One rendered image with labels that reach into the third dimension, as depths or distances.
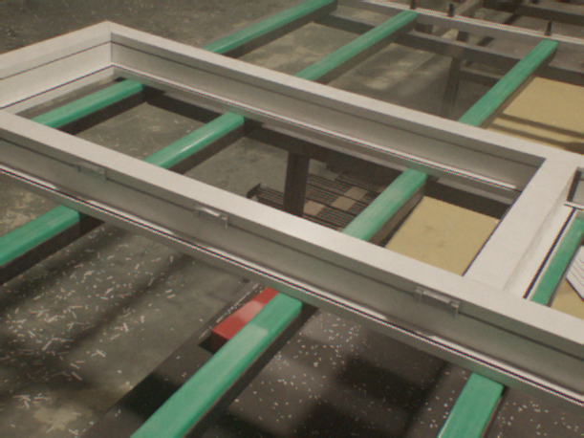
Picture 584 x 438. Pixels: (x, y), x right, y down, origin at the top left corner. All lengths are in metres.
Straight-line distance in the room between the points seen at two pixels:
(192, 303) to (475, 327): 1.56
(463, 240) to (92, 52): 0.77
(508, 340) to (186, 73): 0.82
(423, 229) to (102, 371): 0.96
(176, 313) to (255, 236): 1.38
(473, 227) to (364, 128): 0.41
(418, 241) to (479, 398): 0.71
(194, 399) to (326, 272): 0.23
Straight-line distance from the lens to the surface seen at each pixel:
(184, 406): 0.83
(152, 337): 2.27
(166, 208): 1.05
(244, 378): 0.89
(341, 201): 2.30
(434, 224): 1.63
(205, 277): 2.50
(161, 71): 1.53
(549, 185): 1.19
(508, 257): 0.99
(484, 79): 2.56
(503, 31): 2.10
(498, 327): 0.91
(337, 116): 1.36
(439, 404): 1.29
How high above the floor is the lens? 1.44
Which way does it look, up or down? 31 degrees down
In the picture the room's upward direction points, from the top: 6 degrees clockwise
